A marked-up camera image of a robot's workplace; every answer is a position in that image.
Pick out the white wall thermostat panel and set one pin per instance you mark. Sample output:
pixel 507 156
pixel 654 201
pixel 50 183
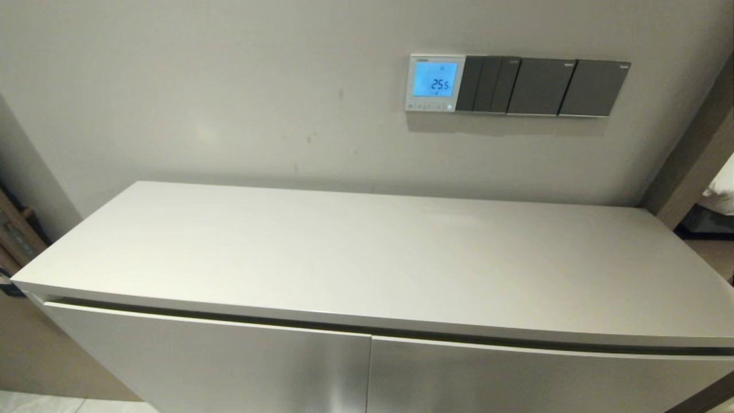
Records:
pixel 434 80

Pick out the white sideboard cabinet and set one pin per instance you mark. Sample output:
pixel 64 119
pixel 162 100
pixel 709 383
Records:
pixel 355 252

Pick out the white cabinet door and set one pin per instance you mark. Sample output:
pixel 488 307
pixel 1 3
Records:
pixel 218 367
pixel 516 384

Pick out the dark bed base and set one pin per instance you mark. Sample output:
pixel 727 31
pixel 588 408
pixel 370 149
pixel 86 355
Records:
pixel 708 223

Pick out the white bedding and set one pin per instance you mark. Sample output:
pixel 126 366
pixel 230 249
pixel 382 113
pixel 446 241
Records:
pixel 723 189

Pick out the grey triple rocker switch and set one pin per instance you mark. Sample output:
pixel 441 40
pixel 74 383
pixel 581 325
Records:
pixel 487 85

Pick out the grey single wall switch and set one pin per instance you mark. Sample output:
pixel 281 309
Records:
pixel 593 89
pixel 540 87

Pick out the brown door frame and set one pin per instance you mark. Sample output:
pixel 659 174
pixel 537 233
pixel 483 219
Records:
pixel 694 155

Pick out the brown wooden slat frame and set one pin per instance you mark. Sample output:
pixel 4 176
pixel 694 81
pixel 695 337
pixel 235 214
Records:
pixel 16 235

